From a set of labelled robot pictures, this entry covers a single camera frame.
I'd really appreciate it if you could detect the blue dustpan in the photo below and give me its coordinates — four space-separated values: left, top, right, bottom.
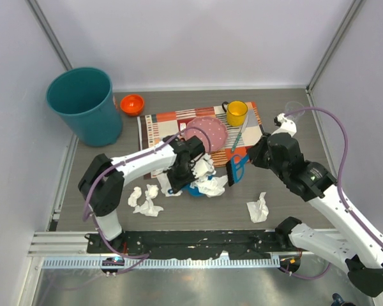
182 184 204 197

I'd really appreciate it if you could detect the blue hand brush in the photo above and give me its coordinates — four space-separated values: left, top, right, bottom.
225 154 249 187

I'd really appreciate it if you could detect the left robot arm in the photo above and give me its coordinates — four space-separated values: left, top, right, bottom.
78 135 206 254

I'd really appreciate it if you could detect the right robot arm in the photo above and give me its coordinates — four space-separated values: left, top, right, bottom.
248 133 383 297

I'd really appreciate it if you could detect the crumpled paper left centre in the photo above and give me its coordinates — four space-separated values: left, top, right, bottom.
145 184 159 200

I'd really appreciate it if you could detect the large crumpled paper right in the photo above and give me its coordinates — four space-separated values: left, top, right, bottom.
190 175 228 198

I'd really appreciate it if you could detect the crumpled paper front left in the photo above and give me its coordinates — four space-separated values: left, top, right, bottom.
133 198 164 217

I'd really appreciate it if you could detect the clear plastic cup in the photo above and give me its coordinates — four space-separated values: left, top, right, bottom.
284 101 304 124

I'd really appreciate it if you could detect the crumpled paper far left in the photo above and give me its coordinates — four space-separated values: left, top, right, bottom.
128 186 142 207

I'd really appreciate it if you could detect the colourful patchwork placemat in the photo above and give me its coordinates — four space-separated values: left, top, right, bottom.
138 102 264 168

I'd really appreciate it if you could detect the pink dotted plate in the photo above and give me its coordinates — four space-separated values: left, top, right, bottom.
184 117 229 153

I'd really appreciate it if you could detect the yellow enamel mug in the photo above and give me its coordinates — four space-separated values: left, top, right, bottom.
222 101 248 127

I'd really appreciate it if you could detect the crumpled paper far right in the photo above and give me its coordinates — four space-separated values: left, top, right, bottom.
246 192 269 223

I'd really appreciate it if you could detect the orange bowl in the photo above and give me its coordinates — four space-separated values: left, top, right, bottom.
119 94 145 117

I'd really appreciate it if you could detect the teal plastic trash bin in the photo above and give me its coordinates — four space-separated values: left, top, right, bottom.
46 68 123 147

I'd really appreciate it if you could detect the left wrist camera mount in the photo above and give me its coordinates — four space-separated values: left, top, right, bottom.
192 154 215 179

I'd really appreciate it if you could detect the knife with teal handle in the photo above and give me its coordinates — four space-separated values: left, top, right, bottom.
231 114 249 153

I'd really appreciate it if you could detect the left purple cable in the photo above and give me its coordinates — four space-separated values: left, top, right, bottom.
82 126 211 281

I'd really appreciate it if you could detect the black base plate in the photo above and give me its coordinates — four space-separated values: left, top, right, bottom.
86 229 313 260

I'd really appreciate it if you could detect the perforated cable duct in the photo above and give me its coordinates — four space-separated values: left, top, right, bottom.
41 255 280 269

